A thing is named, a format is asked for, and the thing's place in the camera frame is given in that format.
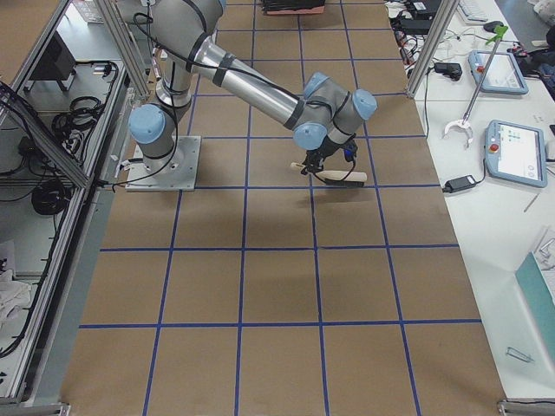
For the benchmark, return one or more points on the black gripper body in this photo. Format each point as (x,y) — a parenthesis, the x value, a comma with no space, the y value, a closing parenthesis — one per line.
(323,152)

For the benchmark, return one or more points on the teach pendant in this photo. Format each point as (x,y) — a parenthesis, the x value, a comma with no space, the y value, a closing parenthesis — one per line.
(515,153)
(502,77)

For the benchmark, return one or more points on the beige hand brush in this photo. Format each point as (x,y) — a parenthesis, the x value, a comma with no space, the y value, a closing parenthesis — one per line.
(335,177)

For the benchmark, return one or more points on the far teach pendant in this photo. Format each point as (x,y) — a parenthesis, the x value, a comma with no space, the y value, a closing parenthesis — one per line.
(502,77)

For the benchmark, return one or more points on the black lined trash bin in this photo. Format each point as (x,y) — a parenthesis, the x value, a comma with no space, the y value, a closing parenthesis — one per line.
(292,7)

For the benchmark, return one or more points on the black power adapter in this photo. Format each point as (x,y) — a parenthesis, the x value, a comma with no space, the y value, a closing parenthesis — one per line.
(459,184)

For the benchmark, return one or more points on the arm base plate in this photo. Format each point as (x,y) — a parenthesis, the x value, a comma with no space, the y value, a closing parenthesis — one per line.
(177,171)

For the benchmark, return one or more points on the teal folder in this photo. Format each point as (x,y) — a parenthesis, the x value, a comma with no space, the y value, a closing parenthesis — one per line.
(539,298)

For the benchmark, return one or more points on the aluminium frame post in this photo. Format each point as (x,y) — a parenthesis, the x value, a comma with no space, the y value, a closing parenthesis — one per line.
(437,30)

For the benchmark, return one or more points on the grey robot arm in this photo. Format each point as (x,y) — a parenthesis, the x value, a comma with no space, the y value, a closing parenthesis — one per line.
(323,120)

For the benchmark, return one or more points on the near teach pendant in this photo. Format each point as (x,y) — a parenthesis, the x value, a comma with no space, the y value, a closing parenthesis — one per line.
(515,153)

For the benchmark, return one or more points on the white crumpled cloth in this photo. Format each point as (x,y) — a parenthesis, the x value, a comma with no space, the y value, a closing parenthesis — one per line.
(15,295)

